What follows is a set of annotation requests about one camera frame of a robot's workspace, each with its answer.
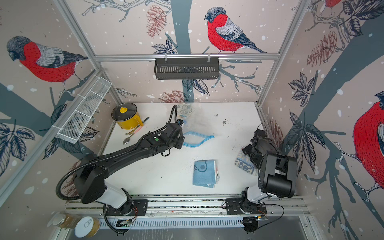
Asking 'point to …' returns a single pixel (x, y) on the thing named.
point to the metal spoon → (126, 140)
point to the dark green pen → (145, 119)
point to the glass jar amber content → (66, 220)
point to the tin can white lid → (86, 227)
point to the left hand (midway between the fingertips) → (183, 135)
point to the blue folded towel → (205, 173)
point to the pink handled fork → (132, 132)
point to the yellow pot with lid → (126, 116)
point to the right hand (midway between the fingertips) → (249, 156)
